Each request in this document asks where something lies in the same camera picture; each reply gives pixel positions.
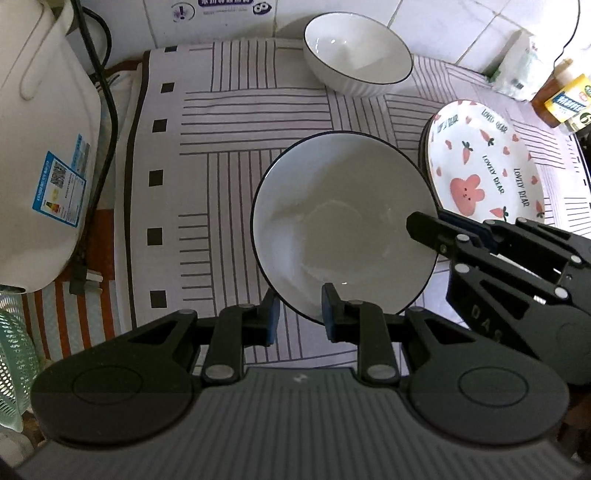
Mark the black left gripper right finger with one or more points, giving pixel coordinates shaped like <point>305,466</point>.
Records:
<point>460,383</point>

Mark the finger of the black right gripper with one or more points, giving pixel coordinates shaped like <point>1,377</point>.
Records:
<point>531,241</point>
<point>464,240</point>

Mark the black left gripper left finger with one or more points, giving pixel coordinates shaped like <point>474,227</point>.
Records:
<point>138,385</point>

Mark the white bowl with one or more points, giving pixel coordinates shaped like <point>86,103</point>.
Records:
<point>333,208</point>
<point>355,55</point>

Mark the large white sun plate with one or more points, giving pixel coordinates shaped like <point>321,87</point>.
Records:
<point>422,152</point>

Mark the white pink bunny plate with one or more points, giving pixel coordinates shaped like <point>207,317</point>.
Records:
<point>480,167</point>

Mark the red striped cloth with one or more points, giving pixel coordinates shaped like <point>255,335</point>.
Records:
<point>60,323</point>

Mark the green plastic strainer basket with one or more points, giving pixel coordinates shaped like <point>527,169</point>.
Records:
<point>19,363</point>

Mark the yellow label cooking wine bottle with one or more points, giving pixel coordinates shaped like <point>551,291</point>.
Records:
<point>565,94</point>

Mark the white salt bag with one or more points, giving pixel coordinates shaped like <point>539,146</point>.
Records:
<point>526,66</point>

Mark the white bowl back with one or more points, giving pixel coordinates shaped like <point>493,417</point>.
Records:
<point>355,55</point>

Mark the white rice cooker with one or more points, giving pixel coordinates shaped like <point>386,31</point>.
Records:
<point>50,122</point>

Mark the striped table cloth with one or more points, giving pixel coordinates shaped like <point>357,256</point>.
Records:
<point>205,121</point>

